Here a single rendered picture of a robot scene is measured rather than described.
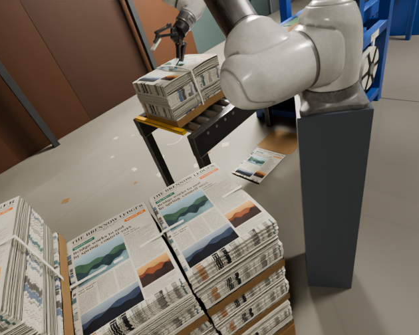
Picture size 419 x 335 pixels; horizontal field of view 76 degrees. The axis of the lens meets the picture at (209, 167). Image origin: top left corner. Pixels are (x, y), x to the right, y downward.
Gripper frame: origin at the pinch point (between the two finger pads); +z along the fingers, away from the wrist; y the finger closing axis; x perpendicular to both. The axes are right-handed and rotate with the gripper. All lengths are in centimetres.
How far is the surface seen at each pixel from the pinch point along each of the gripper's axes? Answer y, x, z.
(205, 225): 0, -71, 58
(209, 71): 17.7, -14.3, -7.5
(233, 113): 34.2, -28.0, 5.1
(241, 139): 134, 37, -19
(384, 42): 134, -47, -131
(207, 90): 22.8, -14.6, 0.2
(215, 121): 26.0, -27.5, 15.2
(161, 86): -0.1, -12.6, 15.4
